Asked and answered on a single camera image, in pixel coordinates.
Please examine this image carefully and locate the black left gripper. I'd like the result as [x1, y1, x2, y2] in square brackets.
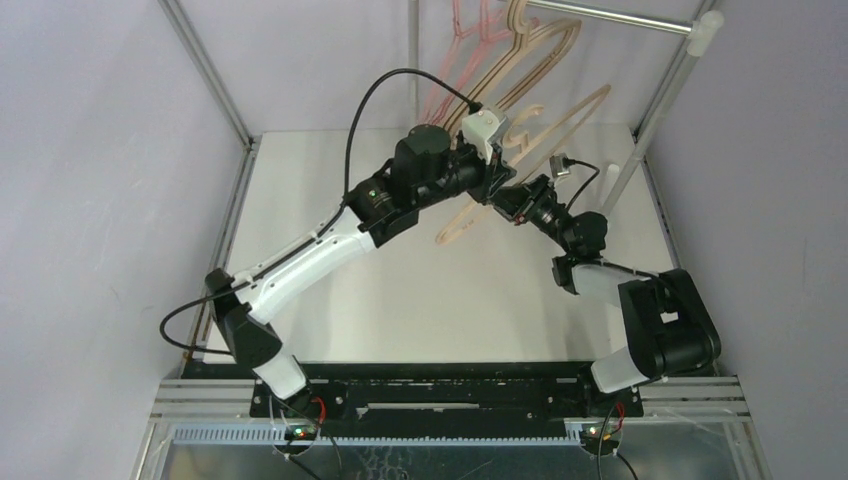
[414, 135, 516, 212]

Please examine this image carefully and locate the pink wire hanger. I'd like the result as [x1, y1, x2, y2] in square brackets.
[418, 1, 479, 124]
[419, 1, 502, 124]
[459, 1, 512, 90]

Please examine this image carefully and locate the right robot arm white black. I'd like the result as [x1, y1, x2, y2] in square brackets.
[492, 175, 721, 416]

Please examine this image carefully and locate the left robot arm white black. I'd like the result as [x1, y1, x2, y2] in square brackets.
[205, 121, 514, 417]

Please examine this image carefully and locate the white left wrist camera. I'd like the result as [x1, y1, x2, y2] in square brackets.
[460, 107, 511, 165]

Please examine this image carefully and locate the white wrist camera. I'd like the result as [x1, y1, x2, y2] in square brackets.
[548, 154, 576, 181]
[460, 107, 511, 165]

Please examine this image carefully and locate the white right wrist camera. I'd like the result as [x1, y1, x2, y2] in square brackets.
[548, 154, 576, 181]

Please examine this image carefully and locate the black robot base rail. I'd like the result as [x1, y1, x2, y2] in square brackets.
[248, 359, 717, 439]

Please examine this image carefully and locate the right controller board with wires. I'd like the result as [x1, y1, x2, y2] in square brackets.
[579, 399, 639, 480]

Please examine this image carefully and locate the controller board with wires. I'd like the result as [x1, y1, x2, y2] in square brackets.
[268, 395, 344, 479]
[579, 399, 639, 480]

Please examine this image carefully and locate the black left camera cable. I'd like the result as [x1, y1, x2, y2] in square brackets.
[158, 68, 484, 357]

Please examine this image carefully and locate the silver clothes rack frame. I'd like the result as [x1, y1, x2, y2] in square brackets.
[517, 1, 721, 213]

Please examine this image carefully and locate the left controller board with wires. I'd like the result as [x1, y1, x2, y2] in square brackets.
[268, 395, 344, 479]

